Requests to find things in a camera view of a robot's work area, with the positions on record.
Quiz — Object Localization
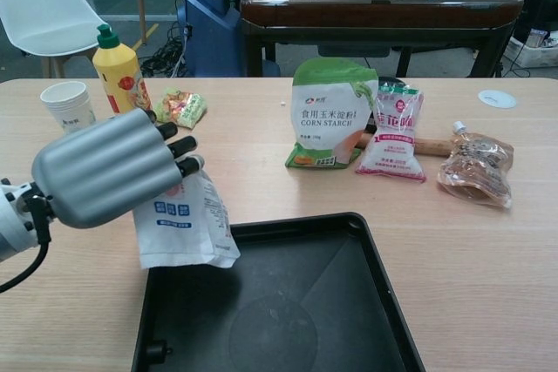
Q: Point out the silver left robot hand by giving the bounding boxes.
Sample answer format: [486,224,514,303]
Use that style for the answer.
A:
[32,108,206,230]

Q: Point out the white sugar bag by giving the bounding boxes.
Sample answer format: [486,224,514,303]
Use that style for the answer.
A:
[132,166,242,271]

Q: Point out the green snack packet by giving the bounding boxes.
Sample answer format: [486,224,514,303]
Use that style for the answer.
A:
[152,87,208,131]

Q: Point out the black plastic tray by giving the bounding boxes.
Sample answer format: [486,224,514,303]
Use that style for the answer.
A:
[130,211,427,372]

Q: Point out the white paper cup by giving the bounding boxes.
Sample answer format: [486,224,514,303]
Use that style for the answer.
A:
[39,80,98,135]

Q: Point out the yellow bottle green cap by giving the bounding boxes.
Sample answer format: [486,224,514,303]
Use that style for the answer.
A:
[92,23,154,124]

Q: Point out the white chair wooden legs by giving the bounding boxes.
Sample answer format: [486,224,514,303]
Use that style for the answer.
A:
[0,0,147,79]

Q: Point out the blue machine base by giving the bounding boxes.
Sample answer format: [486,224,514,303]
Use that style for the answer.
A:
[175,0,282,79]

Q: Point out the green white corn starch bag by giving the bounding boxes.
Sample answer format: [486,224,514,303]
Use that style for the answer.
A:
[284,57,380,170]

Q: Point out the pink white salt bag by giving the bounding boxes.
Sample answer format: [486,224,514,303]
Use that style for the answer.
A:
[354,79,428,184]

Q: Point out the dark brown mahjong table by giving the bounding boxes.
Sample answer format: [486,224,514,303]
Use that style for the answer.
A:
[239,0,525,79]

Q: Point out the brown sauce spout pouch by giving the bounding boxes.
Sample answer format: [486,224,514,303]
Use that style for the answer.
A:
[437,120,515,210]

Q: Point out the white round table grommet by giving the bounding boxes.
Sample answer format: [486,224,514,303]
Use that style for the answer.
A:
[477,89,518,110]

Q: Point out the white cardboard box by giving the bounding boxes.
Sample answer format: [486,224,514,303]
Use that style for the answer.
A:
[505,26,558,71]

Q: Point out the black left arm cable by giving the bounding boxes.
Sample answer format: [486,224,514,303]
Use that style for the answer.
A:
[0,197,51,294]

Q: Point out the black cable tangle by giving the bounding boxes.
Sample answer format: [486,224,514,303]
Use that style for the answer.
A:
[138,22,189,79]

